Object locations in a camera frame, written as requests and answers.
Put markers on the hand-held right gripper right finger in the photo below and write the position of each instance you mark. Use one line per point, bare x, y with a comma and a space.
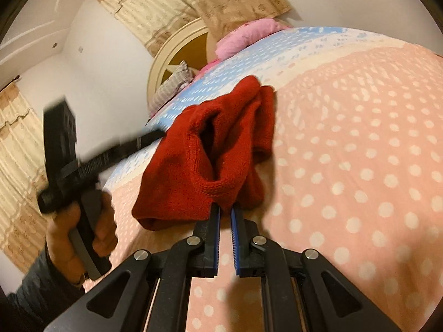
235, 238

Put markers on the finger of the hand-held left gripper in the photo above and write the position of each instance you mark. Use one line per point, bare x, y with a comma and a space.
131, 145

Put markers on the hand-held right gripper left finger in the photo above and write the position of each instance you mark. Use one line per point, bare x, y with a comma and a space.
217, 235

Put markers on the red knitted sweater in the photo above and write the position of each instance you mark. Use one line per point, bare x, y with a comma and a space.
187, 166

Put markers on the person's left forearm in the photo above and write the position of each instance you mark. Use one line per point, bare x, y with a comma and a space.
34, 290

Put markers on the person's left hand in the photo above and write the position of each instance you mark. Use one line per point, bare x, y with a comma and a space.
64, 245

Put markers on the striped pillow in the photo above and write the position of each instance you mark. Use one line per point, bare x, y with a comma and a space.
169, 86

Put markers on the cream round headboard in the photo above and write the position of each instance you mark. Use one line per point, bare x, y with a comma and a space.
162, 62

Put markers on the pink polka dot blanket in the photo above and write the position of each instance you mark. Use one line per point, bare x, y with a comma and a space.
346, 145

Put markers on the pink cloth bundle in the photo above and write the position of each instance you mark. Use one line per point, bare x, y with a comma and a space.
242, 36

